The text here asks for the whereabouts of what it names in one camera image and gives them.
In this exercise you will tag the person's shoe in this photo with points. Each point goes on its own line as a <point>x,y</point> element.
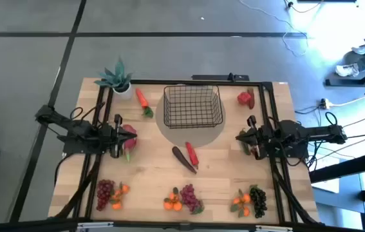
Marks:
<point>364,50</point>
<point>348,70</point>

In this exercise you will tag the potted succulent white pot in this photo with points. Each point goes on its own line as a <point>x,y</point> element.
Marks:
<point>117,80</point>

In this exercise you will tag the green pepper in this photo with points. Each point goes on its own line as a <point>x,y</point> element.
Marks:
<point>245,149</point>

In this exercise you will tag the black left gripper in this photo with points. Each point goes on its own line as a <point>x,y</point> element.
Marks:
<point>116,137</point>

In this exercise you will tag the black aluminium frame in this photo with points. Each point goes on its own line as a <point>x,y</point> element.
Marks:
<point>146,82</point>

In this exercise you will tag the pink dragon fruit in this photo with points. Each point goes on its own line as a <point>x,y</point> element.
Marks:
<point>130,147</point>

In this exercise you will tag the black diagonal beam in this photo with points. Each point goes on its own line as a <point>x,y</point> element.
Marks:
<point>343,169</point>

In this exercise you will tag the silver frame bracket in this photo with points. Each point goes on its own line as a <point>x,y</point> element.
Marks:
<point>274,228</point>
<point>95,225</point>

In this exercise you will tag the red chili pepper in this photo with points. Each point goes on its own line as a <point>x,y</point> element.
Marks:
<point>192,154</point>

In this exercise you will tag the black furniture foot bar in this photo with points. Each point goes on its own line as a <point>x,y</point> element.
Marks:
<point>346,82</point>

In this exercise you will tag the round grey mat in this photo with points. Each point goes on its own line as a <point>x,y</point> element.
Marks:
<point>185,138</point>

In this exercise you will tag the black grape bunch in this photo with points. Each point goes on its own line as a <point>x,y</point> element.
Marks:
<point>258,201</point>

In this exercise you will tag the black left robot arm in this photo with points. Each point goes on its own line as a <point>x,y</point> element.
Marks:
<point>82,132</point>

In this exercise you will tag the purple-red grape bunch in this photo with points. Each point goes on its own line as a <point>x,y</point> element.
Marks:
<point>189,198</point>

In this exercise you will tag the white power strip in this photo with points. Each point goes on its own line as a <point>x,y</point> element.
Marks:
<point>323,103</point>

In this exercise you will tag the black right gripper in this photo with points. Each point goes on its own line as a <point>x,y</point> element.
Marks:
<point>255,138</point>

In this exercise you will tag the red bell pepper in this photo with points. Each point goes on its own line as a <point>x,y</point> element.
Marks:
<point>243,98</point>

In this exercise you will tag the dark red pepper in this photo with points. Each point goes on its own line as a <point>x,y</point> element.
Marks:
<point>251,101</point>

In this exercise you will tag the orange carrot green leaves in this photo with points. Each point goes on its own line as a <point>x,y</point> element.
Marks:
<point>142,100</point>

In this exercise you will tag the orange cluster with leaves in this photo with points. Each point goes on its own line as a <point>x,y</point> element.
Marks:
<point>246,198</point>
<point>168,205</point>
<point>116,205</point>

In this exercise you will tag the black frame beam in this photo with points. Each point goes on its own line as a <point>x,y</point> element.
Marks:
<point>182,226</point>

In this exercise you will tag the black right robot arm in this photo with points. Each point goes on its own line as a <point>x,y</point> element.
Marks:
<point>298,132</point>

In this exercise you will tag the black flat bar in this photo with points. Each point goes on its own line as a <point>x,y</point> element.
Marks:
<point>214,77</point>

